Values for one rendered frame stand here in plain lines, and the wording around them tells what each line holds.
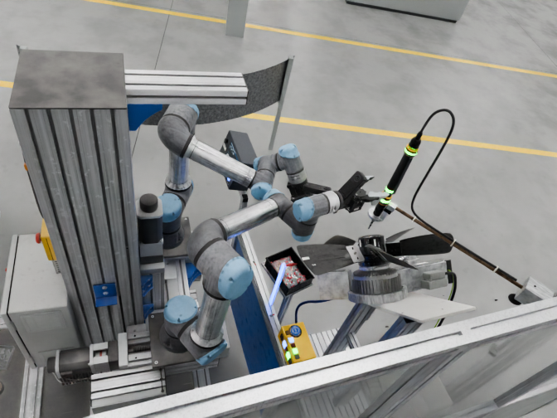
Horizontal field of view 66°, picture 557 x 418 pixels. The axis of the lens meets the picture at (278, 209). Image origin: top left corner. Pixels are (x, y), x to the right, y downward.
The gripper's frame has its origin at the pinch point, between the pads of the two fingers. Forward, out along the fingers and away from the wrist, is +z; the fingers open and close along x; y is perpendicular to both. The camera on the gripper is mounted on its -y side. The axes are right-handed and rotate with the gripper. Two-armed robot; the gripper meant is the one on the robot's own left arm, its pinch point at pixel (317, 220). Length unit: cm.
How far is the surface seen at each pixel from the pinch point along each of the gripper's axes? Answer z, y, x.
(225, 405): -41, -11, 122
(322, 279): 35.1, 8.4, -4.9
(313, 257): 15.8, 5.8, 3.9
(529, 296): 30, -71, 30
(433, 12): 21, -129, -653
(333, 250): 18.7, -1.9, -3.0
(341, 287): 39.0, -0.5, -2.1
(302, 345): 36, 13, 35
